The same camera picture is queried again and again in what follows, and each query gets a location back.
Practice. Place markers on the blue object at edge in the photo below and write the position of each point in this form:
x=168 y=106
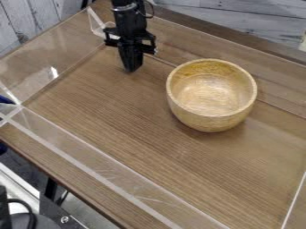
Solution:
x=5 y=100

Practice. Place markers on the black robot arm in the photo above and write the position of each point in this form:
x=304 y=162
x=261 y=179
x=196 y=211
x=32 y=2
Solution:
x=129 y=3

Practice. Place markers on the light wooden bowl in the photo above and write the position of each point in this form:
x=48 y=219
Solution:
x=211 y=94

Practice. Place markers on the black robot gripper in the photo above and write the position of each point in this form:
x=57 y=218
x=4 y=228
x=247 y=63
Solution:
x=128 y=35

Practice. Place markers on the black table leg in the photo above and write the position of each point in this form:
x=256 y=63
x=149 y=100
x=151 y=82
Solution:
x=50 y=189

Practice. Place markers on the black vertical post at edge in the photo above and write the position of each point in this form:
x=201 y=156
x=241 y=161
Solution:
x=4 y=211

